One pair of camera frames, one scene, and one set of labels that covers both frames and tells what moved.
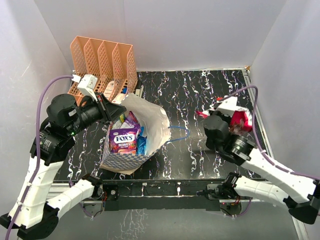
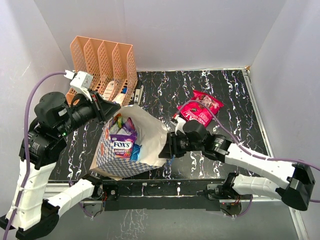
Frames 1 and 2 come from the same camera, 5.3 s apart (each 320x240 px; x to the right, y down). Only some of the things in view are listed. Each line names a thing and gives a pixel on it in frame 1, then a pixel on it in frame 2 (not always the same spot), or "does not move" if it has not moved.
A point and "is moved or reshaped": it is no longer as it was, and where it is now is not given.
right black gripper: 223,116 to 171,149
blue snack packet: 141,141 to 135,152
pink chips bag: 241,120 to 198,111
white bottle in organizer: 109,89 does not move
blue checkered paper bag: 156,125 is moved or reshaped
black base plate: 159,195 does not move
